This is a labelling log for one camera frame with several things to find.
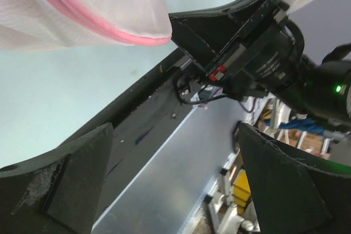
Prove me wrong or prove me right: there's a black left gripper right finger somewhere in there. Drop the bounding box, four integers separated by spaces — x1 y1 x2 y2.
238 123 350 233

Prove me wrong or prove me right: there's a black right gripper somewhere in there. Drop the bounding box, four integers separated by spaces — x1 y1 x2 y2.
169 0 306 94

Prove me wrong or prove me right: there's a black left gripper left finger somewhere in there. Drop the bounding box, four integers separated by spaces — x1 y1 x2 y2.
1 123 113 233

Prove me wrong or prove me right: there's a white mesh laundry bag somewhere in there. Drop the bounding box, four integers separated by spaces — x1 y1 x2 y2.
1 0 172 51

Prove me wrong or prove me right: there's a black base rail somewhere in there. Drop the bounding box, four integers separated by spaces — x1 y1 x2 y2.
65 48 197 217

